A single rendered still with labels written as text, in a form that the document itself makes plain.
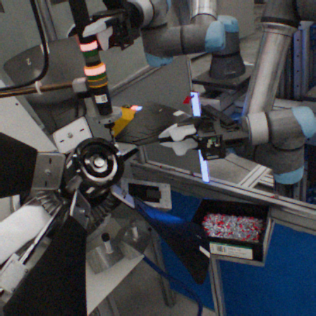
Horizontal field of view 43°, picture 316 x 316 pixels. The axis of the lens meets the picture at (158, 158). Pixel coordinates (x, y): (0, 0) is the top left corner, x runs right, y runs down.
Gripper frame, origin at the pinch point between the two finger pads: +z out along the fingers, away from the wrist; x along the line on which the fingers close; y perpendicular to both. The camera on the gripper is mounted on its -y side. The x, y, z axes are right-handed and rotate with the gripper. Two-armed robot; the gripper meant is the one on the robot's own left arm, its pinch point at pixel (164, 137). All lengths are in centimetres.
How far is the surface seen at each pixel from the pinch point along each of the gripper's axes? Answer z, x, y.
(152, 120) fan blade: 3.2, 0.5, -9.4
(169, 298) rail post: 16, 115, -30
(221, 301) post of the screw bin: -8, 66, 5
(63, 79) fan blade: 21.5, -17.4, -5.1
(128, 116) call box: 14.7, 14.9, -38.5
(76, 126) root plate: 19.1, -9.5, 4.2
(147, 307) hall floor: 29, 122, -31
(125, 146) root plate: 9.3, -1.4, 3.4
